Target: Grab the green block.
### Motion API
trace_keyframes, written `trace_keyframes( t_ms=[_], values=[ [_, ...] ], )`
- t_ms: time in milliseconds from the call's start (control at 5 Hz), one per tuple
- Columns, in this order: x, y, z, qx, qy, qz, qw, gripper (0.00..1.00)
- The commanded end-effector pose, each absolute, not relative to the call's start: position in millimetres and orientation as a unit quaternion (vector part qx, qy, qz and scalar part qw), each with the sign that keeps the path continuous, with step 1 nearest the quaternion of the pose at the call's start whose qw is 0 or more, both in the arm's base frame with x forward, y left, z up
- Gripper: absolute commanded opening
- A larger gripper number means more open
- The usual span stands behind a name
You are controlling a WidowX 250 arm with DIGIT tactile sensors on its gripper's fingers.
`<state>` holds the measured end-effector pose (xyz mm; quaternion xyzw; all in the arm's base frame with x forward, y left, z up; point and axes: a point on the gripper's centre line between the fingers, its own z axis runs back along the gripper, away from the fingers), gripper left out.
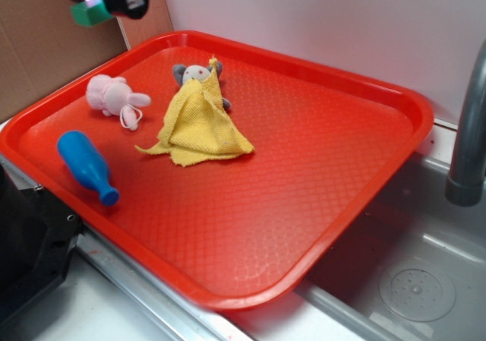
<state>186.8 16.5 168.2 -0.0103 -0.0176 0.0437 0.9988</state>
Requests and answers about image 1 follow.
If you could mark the green rectangular block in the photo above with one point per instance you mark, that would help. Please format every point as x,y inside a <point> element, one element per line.
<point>90,13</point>

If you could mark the yellow cloth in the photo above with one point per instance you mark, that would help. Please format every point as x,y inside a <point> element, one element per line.
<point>193,142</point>

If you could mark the grey faucet spout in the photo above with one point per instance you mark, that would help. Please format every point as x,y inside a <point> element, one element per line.
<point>466,176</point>

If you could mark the grey plush mouse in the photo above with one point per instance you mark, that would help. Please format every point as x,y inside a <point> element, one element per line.
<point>199,94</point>

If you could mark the grey toy sink basin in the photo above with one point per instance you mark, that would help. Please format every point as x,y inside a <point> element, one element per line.
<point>410,267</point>

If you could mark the blue plastic bottle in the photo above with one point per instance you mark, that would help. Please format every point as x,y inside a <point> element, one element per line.
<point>87,165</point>

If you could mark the brown cardboard panel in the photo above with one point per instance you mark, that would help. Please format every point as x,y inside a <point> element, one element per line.
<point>43,49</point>

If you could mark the red plastic tray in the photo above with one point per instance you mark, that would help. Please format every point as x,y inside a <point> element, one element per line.
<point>229,234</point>

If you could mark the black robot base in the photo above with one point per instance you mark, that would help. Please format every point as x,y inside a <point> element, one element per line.
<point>38,234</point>

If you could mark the pink plush bunny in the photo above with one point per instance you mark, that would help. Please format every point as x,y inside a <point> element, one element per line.
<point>114,97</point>

